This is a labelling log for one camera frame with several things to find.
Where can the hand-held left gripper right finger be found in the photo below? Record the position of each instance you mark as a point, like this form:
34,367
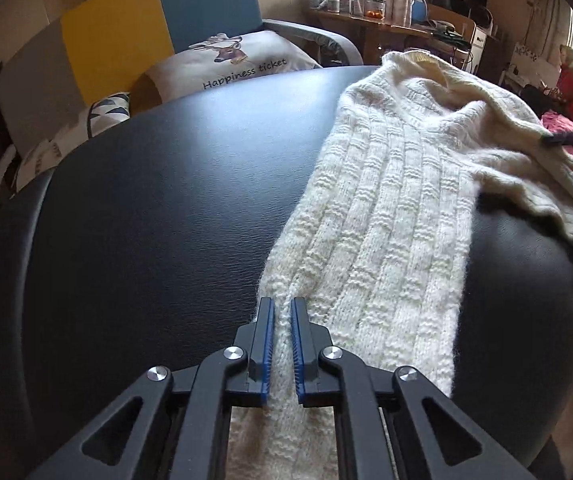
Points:
296,350

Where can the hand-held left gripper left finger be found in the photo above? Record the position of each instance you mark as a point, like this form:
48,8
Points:
266,350

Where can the white knit sweater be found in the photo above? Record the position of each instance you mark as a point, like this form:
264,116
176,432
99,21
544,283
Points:
381,210

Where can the blue container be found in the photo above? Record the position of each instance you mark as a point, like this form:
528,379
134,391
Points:
418,10

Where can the wooden desk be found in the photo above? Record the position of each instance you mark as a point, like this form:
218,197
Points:
391,27

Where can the small oranges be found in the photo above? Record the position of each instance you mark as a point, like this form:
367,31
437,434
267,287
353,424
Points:
374,13

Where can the group of jars and bottles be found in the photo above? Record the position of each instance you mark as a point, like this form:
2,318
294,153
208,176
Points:
331,2

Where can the triangle pattern pillow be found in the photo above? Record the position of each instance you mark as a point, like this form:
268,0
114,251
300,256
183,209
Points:
109,110

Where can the white printed pillow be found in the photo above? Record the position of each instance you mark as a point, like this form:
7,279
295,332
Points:
46,157

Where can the grey deer print pillow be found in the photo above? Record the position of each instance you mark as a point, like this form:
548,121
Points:
256,55

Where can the grey yellow blue sofa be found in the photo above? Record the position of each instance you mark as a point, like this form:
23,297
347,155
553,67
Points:
116,35

